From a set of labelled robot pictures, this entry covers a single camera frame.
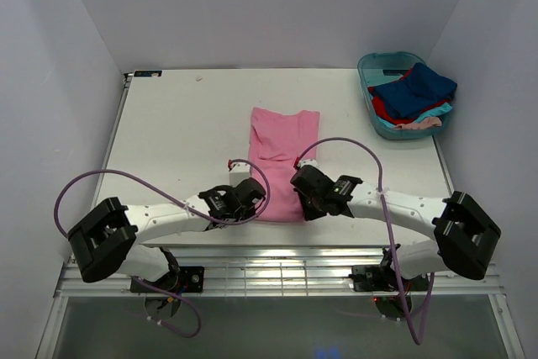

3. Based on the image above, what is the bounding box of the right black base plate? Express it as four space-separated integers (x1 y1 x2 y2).
348 265 430 292

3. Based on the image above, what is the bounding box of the teal plastic laundry basket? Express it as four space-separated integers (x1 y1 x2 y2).
357 51 457 140

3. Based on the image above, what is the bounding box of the blue label sticker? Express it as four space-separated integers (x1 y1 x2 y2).
133 70 162 77

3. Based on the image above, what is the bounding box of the turquoise garment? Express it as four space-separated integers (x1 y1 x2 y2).
414 102 452 123

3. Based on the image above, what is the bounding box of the dark blue t shirt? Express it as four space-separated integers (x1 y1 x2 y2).
367 62 458 119

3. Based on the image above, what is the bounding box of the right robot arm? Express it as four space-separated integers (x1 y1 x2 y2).
290 163 501 291

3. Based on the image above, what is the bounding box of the pink t shirt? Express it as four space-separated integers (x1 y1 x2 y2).
248 108 320 223

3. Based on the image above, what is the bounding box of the light pink garment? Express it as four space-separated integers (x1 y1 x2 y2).
393 117 442 130

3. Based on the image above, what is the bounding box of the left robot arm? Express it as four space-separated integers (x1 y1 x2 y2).
64 172 271 284

